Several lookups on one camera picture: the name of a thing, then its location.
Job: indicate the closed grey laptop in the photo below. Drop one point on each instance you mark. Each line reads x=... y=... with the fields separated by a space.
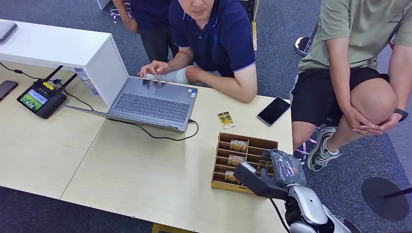
x=5 y=31

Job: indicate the white desk shelf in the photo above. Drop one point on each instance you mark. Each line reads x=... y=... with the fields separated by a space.
x=64 y=45

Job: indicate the gold hotel card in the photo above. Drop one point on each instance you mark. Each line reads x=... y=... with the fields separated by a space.
x=235 y=159
x=238 y=145
x=229 y=177
x=225 y=120
x=264 y=165

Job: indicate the clear plastic water bottle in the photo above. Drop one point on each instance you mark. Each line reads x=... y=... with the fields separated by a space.
x=87 y=80

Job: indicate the wooden card holder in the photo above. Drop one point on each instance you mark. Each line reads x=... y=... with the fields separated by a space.
x=220 y=185

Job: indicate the black smartphone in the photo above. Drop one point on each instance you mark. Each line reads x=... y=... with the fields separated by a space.
x=273 y=111

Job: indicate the black round floor stand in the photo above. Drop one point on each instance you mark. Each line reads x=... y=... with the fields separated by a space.
x=383 y=199

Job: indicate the white furniture panel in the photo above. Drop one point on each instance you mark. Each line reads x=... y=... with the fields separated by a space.
x=102 y=3

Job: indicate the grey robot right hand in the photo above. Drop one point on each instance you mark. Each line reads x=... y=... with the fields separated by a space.
x=286 y=170

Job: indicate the dark phone with brown tint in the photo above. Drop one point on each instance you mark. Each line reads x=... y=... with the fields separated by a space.
x=5 y=89

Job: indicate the black controller with screen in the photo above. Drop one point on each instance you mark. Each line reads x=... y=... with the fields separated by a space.
x=40 y=99

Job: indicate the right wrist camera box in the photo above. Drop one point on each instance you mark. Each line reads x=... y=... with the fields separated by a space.
x=254 y=183

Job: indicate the round chrome stool base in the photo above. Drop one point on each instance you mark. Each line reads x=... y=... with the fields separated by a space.
x=302 y=46

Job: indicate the yellow box under table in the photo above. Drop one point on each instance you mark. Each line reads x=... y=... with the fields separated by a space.
x=167 y=229

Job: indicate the yellow strip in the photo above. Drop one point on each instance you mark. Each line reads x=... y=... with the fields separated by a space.
x=254 y=36

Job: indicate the chrome stool frame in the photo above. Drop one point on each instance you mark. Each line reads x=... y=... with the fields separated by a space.
x=302 y=152

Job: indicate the open grey laptop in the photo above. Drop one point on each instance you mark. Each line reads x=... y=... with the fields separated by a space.
x=154 y=104

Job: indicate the person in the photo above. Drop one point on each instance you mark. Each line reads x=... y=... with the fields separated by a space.
x=151 y=22
x=222 y=41
x=354 y=35

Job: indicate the black wristwatch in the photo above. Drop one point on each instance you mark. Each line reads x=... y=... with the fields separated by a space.
x=401 y=114

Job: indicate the person's right hand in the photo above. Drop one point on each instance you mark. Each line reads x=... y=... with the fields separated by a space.
x=156 y=68
x=362 y=123

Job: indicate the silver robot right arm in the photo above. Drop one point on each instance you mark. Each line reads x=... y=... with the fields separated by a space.
x=309 y=205

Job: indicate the person's left hand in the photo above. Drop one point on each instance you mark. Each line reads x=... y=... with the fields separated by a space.
x=391 y=121

